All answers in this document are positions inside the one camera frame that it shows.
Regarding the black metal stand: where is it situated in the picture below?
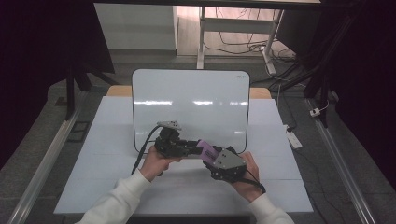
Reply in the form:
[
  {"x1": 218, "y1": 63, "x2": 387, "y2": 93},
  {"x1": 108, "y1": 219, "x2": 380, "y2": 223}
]
[{"x1": 53, "y1": 63, "x2": 120, "y2": 121}]

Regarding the purple eraser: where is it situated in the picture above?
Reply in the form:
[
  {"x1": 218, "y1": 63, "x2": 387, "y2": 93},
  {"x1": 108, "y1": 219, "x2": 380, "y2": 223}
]
[{"x1": 196, "y1": 139, "x2": 223, "y2": 163}]

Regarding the wooden table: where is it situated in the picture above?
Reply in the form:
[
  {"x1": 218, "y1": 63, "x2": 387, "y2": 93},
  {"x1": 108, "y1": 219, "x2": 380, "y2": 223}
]
[{"x1": 106, "y1": 85, "x2": 273, "y2": 100}]

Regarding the black floor cable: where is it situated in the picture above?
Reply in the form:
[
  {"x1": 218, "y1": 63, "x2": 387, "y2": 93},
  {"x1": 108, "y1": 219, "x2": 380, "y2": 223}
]
[{"x1": 204, "y1": 7, "x2": 297, "y2": 63}]

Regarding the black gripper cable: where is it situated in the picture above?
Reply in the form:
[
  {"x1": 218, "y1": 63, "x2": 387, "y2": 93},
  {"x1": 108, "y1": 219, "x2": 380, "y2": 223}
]
[
  {"x1": 130, "y1": 124, "x2": 163, "y2": 175},
  {"x1": 245, "y1": 167, "x2": 267, "y2": 195}
]

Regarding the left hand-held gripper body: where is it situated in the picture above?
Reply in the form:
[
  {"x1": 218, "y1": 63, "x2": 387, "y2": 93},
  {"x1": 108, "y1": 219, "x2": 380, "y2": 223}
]
[{"x1": 154, "y1": 119, "x2": 188, "y2": 159}]

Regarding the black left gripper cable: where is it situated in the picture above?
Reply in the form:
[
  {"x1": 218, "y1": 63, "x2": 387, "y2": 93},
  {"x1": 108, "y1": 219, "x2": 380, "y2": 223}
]
[{"x1": 130, "y1": 124, "x2": 163, "y2": 175}]

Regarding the white cabinet panel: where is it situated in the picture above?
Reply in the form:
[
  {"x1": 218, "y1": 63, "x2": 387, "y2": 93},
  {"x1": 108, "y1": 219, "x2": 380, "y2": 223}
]
[{"x1": 93, "y1": 3, "x2": 178, "y2": 51}]

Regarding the white metal desk frame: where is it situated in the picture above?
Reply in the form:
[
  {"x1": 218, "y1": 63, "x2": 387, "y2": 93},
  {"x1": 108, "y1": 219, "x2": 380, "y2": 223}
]
[{"x1": 196, "y1": 6, "x2": 286, "y2": 76}]

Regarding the aluminium floor rail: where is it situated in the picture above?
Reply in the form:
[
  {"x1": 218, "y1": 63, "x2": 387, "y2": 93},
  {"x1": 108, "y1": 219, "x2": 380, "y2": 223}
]
[
  {"x1": 7, "y1": 102, "x2": 86, "y2": 224},
  {"x1": 305, "y1": 98, "x2": 378, "y2": 224}
]

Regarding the person's right hand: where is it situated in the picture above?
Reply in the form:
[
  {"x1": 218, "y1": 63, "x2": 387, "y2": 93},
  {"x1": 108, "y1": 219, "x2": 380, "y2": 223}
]
[{"x1": 231, "y1": 150, "x2": 262, "y2": 203}]

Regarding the white whiteboard with black rim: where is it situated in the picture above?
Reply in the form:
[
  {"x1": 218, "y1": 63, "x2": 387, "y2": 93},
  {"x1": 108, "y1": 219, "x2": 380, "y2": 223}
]
[{"x1": 131, "y1": 68, "x2": 251, "y2": 155}]

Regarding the person's left hand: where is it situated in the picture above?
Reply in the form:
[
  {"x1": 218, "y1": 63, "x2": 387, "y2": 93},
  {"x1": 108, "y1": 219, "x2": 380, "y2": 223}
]
[{"x1": 138, "y1": 145, "x2": 183, "y2": 183}]

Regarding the black tripod stand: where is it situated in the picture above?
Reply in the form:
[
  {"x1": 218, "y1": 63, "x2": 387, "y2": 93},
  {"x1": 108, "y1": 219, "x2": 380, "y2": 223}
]
[{"x1": 270, "y1": 18, "x2": 353, "y2": 129}]

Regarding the dark curtain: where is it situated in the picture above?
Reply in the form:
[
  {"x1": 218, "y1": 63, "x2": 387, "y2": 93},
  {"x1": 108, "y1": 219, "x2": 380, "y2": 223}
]
[
  {"x1": 320, "y1": 0, "x2": 396, "y2": 190},
  {"x1": 0, "y1": 0, "x2": 116, "y2": 171}
]

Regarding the white power strip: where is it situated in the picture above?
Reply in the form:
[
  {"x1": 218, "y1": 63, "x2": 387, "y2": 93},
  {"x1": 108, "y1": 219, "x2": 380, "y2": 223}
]
[{"x1": 283, "y1": 123, "x2": 304, "y2": 150}]

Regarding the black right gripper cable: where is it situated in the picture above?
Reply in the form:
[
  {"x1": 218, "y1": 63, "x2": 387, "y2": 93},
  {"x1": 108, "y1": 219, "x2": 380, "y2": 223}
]
[{"x1": 245, "y1": 167, "x2": 267, "y2": 195}]

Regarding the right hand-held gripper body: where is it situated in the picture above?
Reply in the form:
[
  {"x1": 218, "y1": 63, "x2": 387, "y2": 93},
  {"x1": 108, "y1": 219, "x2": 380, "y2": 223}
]
[{"x1": 204, "y1": 145, "x2": 249, "y2": 185}]

